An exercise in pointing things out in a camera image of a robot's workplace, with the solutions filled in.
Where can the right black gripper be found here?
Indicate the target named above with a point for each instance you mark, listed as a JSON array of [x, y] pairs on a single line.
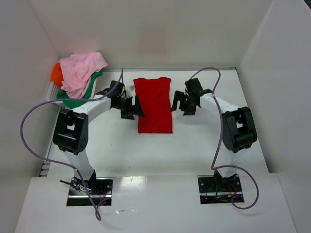
[[184, 103]]

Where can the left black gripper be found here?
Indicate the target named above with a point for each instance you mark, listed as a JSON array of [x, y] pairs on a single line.
[[131, 107]]

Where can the red t shirt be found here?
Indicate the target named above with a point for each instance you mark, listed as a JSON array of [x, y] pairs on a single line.
[[154, 97]]

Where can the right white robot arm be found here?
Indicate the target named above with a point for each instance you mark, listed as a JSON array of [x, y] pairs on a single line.
[[238, 131]]

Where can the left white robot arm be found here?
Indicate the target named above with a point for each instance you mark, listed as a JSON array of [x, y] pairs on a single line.
[[72, 128]]

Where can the pink t shirt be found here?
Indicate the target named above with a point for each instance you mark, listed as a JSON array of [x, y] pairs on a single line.
[[77, 71]]

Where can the green t shirt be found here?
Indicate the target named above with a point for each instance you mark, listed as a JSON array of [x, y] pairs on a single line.
[[71, 104]]

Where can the orange t shirt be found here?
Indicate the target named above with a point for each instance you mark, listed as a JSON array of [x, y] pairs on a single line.
[[57, 75]]

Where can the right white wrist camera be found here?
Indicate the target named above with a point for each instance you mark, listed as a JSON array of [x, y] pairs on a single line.
[[194, 88]]

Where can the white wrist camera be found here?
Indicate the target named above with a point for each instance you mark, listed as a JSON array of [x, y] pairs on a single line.
[[120, 90], [194, 88]]

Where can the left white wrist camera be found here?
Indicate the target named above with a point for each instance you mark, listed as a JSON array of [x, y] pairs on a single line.
[[120, 90]]

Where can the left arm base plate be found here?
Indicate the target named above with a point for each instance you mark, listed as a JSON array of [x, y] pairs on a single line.
[[102, 192]]

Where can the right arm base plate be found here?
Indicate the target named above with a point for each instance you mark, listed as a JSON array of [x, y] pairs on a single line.
[[212, 193]]

